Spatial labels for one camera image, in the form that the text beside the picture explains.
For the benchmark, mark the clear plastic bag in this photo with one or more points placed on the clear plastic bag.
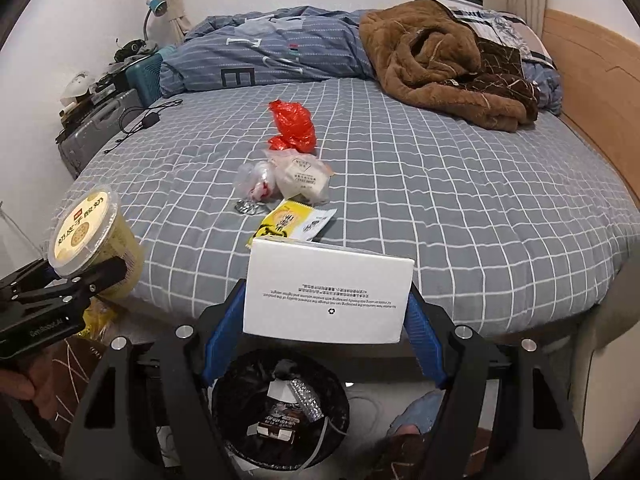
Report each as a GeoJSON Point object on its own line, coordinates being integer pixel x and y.
{"type": "Point", "coordinates": [255, 177]}

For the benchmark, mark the wooden headboard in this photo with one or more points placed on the wooden headboard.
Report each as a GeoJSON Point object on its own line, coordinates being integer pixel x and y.
{"type": "Point", "coordinates": [590, 70]}

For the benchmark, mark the red plastic bag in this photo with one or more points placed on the red plastic bag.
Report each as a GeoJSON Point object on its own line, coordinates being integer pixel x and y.
{"type": "Point", "coordinates": [292, 125]}

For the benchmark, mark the small silver foil wrapper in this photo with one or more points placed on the small silver foil wrapper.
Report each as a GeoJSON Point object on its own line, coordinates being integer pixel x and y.
{"type": "Point", "coordinates": [250, 206]}

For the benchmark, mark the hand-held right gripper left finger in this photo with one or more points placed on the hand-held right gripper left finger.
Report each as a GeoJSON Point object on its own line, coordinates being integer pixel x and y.
{"type": "Point", "coordinates": [222, 335]}

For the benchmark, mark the white bun packet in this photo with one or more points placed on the white bun packet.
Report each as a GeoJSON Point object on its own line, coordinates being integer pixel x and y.
{"type": "Point", "coordinates": [300, 175]}

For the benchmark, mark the black-lined trash bin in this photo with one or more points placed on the black-lined trash bin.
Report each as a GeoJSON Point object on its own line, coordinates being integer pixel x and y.
{"type": "Point", "coordinates": [235, 410]}

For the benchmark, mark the yellow lidded food cup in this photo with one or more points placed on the yellow lidded food cup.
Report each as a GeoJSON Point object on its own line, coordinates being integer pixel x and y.
{"type": "Point", "coordinates": [85, 230]}

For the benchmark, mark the yellow snack packet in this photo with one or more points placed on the yellow snack packet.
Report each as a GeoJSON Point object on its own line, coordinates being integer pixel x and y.
{"type": "Point", "coordinates": [285, 220]}

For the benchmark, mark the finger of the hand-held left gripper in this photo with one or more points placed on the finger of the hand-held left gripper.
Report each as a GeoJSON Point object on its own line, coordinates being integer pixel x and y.
{"type": "Point", "coordinates": [100, 275]}
{"type": "Point", "coordinates": [30, 275]}

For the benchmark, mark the teal hard case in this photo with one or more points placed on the teal hard case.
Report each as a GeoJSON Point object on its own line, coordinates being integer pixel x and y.
{"type": "Point", "coordinates": [145, 80]}

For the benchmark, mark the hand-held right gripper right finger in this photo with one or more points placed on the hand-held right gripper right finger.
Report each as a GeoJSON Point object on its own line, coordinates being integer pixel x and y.
{"type": "Point", "coordinates": [425, 345]}

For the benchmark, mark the white cardboard box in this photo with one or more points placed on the white cardboard box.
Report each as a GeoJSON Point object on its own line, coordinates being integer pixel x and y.
{"type": "Point", "coordinates": [325, 290]}

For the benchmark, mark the grey checkered bed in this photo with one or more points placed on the grey checkered bed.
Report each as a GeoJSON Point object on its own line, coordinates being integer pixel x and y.
{"type": "Point", "coordinates": [450, 185]}

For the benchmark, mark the yellow plastic bag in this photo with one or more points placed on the yellow plastic bag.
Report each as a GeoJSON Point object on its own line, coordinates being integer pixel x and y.
{"type": "Point", "coordinates": [97, 316]}

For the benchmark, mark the person's left hand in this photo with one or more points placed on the person's left hand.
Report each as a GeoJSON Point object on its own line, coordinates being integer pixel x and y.
{"type": "Point", "coordinates": [17, 382]}

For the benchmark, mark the grey suitcase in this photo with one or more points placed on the grey suitcase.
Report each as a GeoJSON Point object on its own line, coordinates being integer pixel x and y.
{"type": "Point", "coordinates": [95, 130]}

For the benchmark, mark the brown fleece blanket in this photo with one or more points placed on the brown fleece blanket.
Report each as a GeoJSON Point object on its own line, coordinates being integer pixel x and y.
{"type": "Point", "coordinates": [425, 50]}

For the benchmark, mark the blue desk lamp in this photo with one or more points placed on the blue desk lamp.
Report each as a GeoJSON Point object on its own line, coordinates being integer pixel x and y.
{"type": "Point", "coordinates": [159, 7]}

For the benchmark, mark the floral print pillow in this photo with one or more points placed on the floral print pillow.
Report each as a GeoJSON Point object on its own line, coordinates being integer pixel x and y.
{"type": "Point", "coordinates": [515, 35]}

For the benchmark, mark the blue fuzzy slipper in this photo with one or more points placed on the blue fuzzy slipper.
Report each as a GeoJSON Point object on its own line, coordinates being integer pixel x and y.
{"type": "Point", "coordinates": [415, 410]}

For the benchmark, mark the person's right leg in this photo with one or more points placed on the person's right leg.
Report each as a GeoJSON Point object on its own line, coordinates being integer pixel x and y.
{"type": "Point", "coordinates": [400, 455]}

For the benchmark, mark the silver foil packet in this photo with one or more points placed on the silver foil packet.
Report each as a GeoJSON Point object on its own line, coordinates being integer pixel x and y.
{"type": "Point", "coordinates": [305, 400]}

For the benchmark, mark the blue striped duvet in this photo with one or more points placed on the blue striped duvet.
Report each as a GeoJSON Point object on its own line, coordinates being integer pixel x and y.
{"type": "Point", "coordinates": [300, 45]}

